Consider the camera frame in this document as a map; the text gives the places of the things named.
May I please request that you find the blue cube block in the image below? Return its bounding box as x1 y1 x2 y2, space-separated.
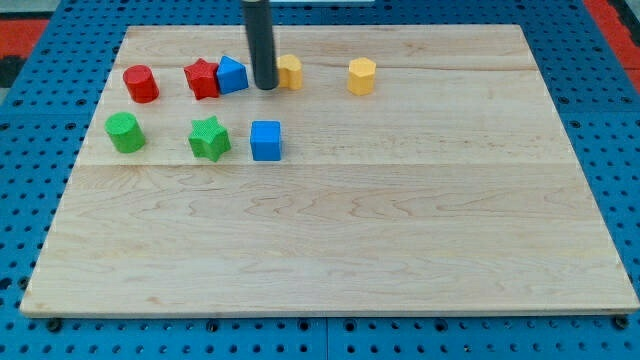
250 120 282 161

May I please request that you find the light wooden board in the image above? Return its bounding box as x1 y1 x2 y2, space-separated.
20 25 639 319

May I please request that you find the yellow hexagon block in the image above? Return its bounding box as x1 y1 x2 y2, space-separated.
347 57 377 96

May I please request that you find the yellow heart block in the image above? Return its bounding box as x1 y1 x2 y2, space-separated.
276 54 303 90

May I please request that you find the green star block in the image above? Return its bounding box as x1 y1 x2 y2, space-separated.
188 116 231 162

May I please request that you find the black cylindrical pointer rod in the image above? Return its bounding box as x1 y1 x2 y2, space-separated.
241 0 279 90

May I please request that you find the blue triangular prism block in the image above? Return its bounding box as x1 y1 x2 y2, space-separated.
216 56 249 94

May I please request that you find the red star block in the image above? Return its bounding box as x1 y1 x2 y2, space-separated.
183 58 220 100

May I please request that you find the green cylinder block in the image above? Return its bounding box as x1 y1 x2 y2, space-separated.
104 112 146 153

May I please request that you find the red cylinder block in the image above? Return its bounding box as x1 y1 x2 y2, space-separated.
123 65 159 103

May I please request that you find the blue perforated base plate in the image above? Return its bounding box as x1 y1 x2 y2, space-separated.
1 0 639 359

